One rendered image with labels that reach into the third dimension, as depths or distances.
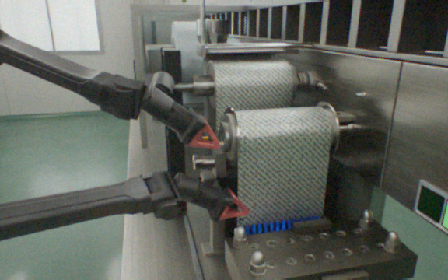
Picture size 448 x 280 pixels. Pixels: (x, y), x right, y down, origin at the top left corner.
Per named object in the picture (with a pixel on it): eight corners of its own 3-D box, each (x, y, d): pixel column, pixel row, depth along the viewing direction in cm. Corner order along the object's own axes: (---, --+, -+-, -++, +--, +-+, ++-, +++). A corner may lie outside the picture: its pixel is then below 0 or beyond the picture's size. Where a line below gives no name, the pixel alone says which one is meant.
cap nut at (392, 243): (379, 244, 80) (382, 227, 78) (393, 242, 81) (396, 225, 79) (390, 254, 76) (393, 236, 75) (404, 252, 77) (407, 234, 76)
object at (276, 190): (236, 230, 87) (238, 163, 81) (321, 219, 92) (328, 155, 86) (237, 232, 87) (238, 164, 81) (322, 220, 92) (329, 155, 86)
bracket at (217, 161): (200, 246, 100) (197, 148, 90) (222, 243, 102) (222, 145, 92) (203, 257, 96) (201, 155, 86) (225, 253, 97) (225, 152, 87)
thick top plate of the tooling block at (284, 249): (225, 259, 84) (225, 238, 82) (369, 236, 93) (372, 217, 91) (243, 309, 69) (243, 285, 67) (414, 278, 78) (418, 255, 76)
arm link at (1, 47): (-37, 59, 81) (-48, 13, 75) (-15, 51, 86) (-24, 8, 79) (125, 127, 75) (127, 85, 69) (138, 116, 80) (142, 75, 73)
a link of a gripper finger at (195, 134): (212, 162, 81) (180, 141, 77) (205, 150, 87) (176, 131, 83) (230, 139, 80) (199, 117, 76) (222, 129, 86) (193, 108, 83)
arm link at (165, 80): (111, 117, 76) (113, 83, 71) (123, 91, 85) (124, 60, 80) (166, 127, 77) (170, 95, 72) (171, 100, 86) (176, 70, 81)
